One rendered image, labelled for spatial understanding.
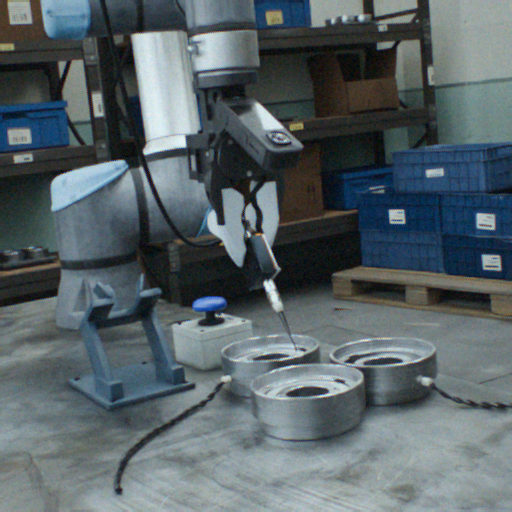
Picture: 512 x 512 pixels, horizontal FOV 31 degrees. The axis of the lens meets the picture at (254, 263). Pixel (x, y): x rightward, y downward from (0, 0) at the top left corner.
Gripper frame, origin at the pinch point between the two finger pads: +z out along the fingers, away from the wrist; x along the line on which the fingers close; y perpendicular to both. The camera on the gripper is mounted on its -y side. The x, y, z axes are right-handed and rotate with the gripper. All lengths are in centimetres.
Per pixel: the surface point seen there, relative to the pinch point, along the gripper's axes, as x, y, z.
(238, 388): 7.7, -7.8, 12.2
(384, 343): -6.8, -13.9, 9.5
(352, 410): 5.6, -25.0, 10.9
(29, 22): -83, 338, -64
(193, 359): 6.3, 5.7, 12.0
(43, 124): -84, 342, -17
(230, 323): 1.4, 4.7, 8.5
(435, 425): -0.6, -28.7, 12.9
